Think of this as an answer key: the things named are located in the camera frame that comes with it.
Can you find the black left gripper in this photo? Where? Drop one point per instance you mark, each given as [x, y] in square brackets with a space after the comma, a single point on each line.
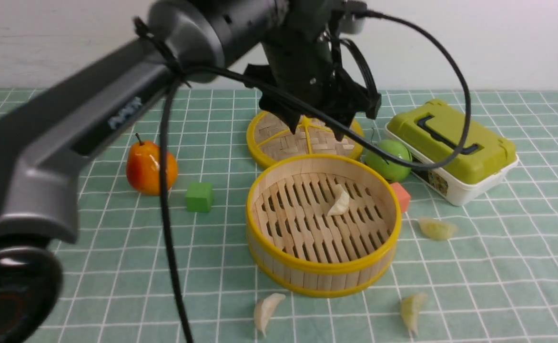
[308, 59]

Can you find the woven bamboo steamer lid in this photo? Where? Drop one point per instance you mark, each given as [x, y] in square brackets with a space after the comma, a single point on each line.
[269, 140]

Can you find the orange cube block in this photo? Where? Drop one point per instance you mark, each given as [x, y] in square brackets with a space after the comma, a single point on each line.
[402, 195]

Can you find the yellowish dumpling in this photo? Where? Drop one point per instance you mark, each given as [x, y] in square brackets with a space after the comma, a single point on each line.
[410, 308]
[437, 230]

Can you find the green cube block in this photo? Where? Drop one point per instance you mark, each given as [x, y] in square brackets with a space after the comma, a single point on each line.
[199, 197]

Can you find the bamboo steamer tray yellow rim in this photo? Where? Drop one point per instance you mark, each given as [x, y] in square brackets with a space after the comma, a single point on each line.
[297, 245]

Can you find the white dumpling front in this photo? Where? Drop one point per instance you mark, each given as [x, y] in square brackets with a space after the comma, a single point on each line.
[264, 310]

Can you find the green checkered tablecloth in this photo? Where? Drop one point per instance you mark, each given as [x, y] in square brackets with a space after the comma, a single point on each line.
[495, 281]

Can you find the green white lunch box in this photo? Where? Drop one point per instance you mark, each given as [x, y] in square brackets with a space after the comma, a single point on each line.
[432, 131]

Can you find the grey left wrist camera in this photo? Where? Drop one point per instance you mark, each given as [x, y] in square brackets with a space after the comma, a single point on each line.
[352, 19]

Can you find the orange red toy pear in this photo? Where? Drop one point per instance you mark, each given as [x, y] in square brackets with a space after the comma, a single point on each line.
[142, 167]

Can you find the white dumpling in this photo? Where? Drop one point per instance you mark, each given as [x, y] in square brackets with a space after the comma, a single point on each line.
[341, 201]
[264, 310]

